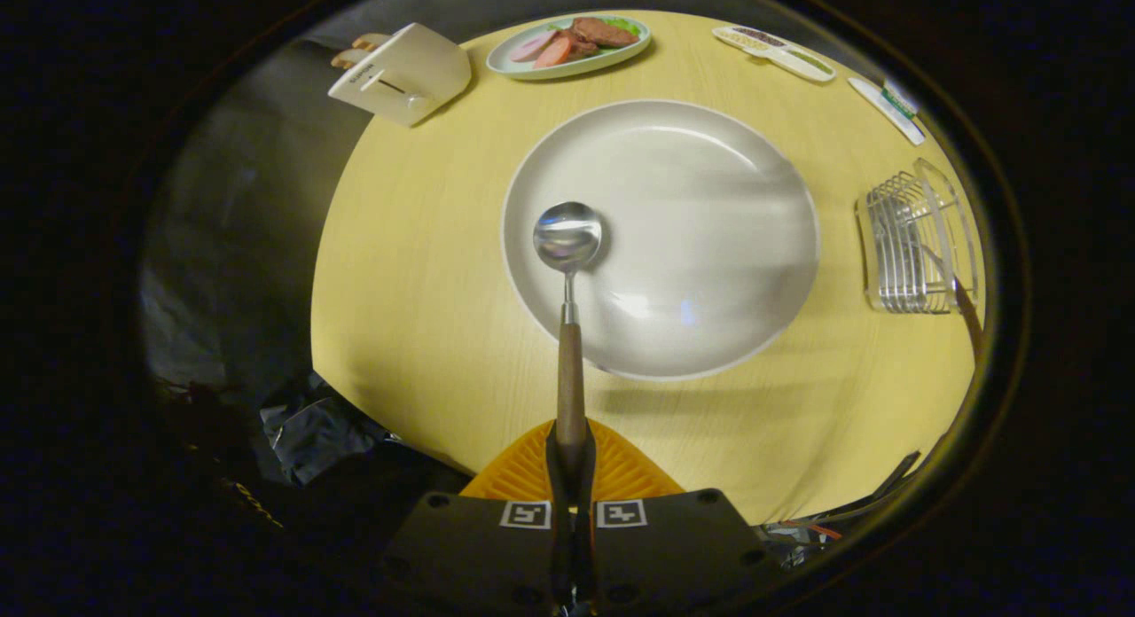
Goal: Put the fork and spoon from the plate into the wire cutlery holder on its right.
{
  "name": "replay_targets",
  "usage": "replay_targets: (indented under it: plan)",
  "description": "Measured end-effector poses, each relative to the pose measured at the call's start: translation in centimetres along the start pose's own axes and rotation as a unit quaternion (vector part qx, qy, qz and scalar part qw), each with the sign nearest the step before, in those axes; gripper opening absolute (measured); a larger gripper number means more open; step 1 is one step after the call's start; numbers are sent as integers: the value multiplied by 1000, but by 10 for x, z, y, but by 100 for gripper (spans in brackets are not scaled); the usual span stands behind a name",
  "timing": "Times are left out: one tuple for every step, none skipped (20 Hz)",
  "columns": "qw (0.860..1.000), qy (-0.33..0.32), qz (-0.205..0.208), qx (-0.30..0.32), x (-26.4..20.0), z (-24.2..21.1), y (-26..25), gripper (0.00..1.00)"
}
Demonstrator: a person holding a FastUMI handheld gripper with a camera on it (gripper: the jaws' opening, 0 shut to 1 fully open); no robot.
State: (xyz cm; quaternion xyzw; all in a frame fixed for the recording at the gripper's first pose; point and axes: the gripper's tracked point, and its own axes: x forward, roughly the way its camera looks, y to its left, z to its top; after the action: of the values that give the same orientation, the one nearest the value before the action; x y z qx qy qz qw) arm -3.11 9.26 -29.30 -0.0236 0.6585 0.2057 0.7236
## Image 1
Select dark plastic bag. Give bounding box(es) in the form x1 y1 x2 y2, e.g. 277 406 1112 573
262 373 400 487

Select pale pink sausage slice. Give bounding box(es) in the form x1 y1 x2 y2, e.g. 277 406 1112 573
510 29 560 64

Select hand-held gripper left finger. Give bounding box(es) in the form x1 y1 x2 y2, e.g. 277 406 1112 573
381 419 570 613

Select cream toaster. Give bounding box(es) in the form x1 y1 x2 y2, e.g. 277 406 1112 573
328 23 473 127

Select clear plastic water bottle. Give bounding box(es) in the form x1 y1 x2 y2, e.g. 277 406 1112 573
881 78 923 120

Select white square coaster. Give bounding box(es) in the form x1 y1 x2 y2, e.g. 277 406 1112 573
847 76 926 146

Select red sausage slice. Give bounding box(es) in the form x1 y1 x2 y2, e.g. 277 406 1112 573
533 35 577 69

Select white divided bean dish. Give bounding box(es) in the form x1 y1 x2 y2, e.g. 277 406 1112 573
712 25 837 83

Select wooden handle metal spoon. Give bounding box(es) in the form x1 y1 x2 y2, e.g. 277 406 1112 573
533 201 604 449

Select cable bundle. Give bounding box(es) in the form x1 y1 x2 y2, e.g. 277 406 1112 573
758 451 923 569

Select pale green food plate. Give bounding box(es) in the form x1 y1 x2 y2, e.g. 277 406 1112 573
486 13 652 81

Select brown meat slices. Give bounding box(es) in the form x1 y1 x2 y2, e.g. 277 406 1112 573
559 17 639 59

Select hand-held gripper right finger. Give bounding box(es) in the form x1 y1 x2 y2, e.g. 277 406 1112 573
571 419 786 613

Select wooden handle metal fork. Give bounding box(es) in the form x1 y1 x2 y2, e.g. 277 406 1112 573
920 245 985 363

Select clear cutlery holder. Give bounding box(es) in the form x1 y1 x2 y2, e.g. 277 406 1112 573
855 158 981 315

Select round white plate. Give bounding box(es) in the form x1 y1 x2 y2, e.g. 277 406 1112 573
501 99 821 381

